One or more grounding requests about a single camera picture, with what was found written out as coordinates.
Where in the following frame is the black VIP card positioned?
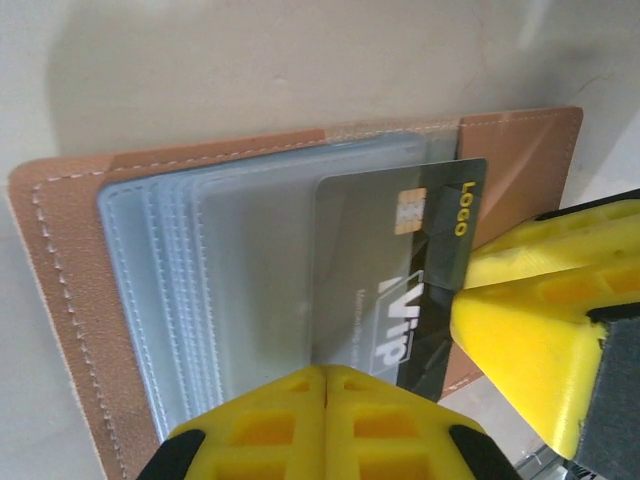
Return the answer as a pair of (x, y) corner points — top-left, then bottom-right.
(309, 157), (489, 404)

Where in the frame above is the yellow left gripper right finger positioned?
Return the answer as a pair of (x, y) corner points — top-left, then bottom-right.
(324, 366), (516, 480)

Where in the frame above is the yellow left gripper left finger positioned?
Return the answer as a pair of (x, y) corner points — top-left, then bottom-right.
(142, 364), (329, 480)

